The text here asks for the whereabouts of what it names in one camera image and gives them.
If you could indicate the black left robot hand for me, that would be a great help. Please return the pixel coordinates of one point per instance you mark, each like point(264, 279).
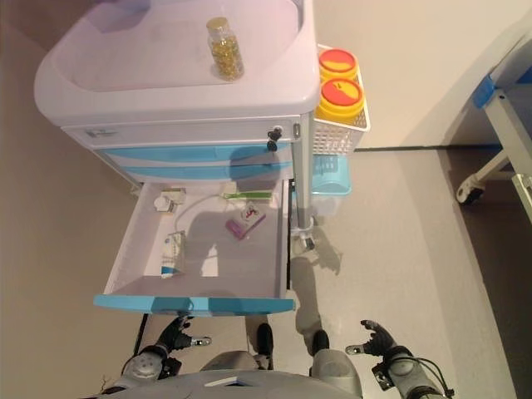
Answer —
point(178, 336)

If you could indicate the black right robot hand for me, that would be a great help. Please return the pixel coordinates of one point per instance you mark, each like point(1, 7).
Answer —
point(380, 343)

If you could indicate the blue front medicine drawer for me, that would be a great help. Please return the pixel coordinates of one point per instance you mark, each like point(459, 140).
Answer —
point(232, 257)

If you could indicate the clear bottle of yellow capsules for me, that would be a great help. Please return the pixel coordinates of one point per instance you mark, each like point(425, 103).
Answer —
point(226, 54)

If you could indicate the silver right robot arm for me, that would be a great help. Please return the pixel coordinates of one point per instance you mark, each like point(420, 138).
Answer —
point(407, 370)

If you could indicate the white and blue medicine box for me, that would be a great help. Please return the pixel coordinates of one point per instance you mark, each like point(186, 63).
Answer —
point(172, 255)

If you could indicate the purple and white medicine box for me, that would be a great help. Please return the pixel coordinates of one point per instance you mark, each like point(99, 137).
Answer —
point(247, 220)

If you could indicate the green and white medicine box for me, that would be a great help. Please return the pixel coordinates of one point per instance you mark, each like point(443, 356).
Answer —
point(245, 195)

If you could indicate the blue front cart drawer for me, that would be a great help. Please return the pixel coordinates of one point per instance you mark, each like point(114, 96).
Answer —
point(166, 156)
point(174, 172)

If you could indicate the grey right robot leg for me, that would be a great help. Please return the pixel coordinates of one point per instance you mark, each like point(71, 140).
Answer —
point(332, 370)

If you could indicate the grey robot leg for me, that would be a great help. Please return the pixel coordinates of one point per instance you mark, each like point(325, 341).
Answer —
point(237, 361)
point(332, 370)

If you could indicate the grey left robot leg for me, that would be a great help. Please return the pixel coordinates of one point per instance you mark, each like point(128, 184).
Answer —
point(237, 361)

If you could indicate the grey robot torso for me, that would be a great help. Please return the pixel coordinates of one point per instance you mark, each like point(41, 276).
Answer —
point(249, 386)

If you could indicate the cart caster wheel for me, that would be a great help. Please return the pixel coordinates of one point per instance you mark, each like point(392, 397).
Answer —
point(305, 242)

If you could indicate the white tube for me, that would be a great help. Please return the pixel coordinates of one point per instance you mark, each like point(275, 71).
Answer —
point(187, 210)

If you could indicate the translucent plastic bin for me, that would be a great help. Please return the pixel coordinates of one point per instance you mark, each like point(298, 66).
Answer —
point(328, 205)

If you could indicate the light blue waste bin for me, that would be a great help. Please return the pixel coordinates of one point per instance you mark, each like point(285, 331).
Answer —
point(330, 178)

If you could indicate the white mesh cart basket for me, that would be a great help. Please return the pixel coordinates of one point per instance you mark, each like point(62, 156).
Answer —
point(332, 139)

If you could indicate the black cart keys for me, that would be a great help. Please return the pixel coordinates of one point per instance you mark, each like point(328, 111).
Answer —
point(274, 139)

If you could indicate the yellow red-lid sharps container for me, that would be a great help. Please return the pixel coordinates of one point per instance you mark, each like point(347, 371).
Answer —
point(341, 97)
point(338, 62)

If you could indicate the white medical cart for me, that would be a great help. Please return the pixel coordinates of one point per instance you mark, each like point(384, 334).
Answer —
point(145, 83)

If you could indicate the white hospital bed frame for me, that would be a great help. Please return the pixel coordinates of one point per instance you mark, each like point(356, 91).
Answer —
point(498, 124)

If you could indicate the blue bed frame clip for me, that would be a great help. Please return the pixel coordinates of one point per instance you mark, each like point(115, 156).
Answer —
point(486, 89)

